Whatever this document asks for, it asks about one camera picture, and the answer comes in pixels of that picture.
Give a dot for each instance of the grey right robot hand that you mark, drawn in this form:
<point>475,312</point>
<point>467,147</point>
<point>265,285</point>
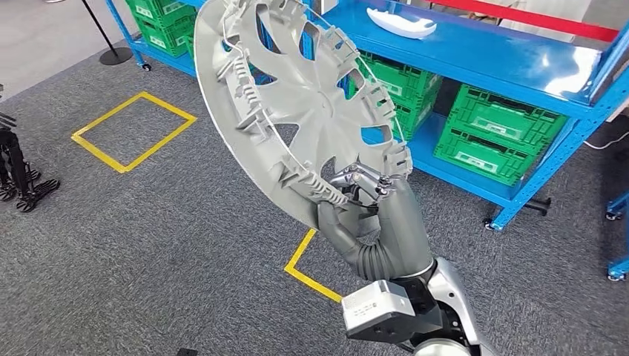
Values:
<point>398,231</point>

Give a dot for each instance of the grey wheel hubcap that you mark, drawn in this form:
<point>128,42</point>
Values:
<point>304,98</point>

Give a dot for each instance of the blue metal shelf rack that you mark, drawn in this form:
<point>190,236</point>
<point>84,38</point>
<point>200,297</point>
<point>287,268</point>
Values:
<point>618,265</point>
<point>162,61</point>
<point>467,54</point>

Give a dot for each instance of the white plastic car part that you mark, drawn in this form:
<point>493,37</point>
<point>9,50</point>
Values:
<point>400,24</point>

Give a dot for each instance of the yellow floor tape square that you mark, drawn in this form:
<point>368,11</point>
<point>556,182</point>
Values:
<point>169,105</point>
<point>314,286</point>

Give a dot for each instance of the green plastic crate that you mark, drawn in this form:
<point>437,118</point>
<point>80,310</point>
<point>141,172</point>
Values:
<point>157,7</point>
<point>481,157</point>
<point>415,123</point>
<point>167,34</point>
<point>506,118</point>
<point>408,81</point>

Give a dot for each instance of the short black bar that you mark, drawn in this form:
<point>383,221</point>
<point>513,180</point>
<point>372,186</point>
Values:
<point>536,206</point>

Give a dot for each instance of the red barrier belt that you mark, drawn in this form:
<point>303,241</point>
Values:
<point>540,19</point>

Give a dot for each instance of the black stanchion with round base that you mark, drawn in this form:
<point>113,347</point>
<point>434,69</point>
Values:
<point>117,56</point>

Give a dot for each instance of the black stand with ribbed feet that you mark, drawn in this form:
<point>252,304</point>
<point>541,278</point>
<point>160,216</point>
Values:
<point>14,157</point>

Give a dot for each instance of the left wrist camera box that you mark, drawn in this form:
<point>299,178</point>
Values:
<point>186,352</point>

